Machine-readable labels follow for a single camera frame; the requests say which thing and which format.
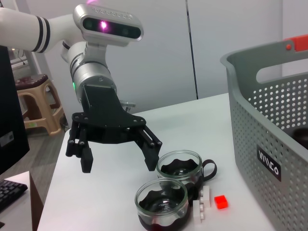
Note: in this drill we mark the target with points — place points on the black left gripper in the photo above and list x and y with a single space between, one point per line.
103 113

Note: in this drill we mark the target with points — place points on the glass teacup black sleeve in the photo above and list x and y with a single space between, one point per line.
179 168
154 209

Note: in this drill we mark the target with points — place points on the grey perforated storage bin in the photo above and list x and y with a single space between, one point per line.
252 134

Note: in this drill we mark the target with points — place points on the beige plastic stool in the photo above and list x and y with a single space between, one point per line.
48 120

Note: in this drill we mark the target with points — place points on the white toy brick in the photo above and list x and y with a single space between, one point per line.
205 196
198 211

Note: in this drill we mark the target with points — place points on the brown plastic stool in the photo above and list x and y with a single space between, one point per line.
31 80

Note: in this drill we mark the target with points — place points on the small red cube brick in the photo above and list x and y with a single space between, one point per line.
221 202

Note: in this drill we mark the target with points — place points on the black keyboard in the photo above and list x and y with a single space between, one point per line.
9 195

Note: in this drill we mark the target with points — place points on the black computer monitor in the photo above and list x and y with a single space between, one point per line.
9 108

